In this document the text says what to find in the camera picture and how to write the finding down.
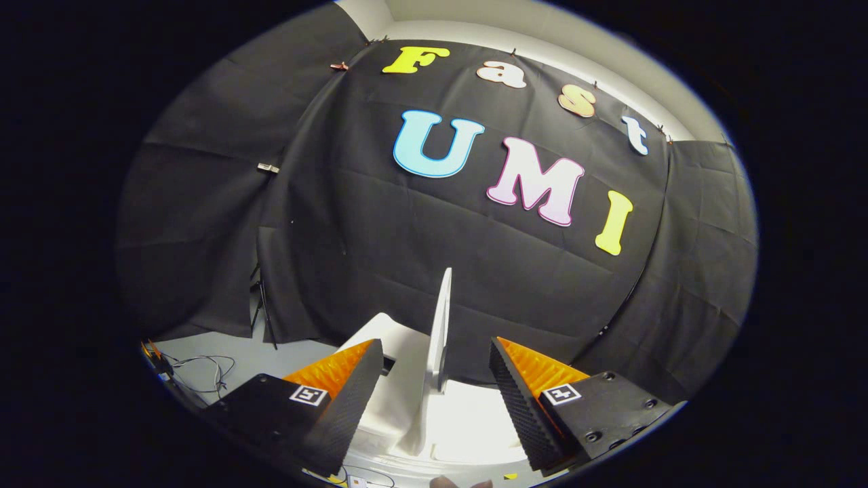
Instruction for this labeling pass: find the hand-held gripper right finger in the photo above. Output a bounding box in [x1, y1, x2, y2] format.
[488, 337, 679, 474]

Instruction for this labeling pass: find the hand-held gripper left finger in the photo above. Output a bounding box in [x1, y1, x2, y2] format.
[203, 339, 385, 478]

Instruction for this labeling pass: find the white toilet lid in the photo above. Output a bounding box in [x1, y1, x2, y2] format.
[424, 267, 453, 395]

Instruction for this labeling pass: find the white toilet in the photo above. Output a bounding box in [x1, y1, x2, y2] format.
[339, 312, 536, 468]

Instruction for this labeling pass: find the black tripod stand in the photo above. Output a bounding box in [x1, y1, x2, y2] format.
[251, 266, 279, 350]

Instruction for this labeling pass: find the black backdrop cloth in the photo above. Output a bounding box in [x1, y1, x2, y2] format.
[115, 3, 759, 407]

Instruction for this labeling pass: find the thin black cable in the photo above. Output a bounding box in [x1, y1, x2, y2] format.
[168, 354, 236, 395]

